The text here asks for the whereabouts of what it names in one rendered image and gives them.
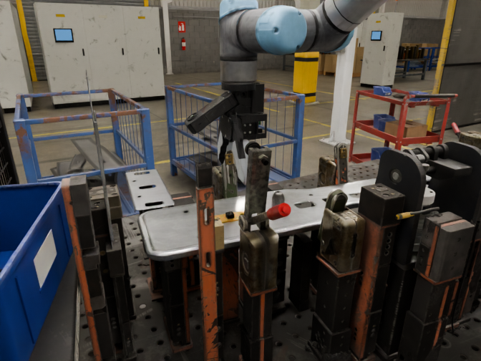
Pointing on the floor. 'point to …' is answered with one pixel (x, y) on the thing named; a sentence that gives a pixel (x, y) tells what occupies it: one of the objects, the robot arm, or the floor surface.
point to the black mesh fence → (6, 157)
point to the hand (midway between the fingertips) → (230, 174)
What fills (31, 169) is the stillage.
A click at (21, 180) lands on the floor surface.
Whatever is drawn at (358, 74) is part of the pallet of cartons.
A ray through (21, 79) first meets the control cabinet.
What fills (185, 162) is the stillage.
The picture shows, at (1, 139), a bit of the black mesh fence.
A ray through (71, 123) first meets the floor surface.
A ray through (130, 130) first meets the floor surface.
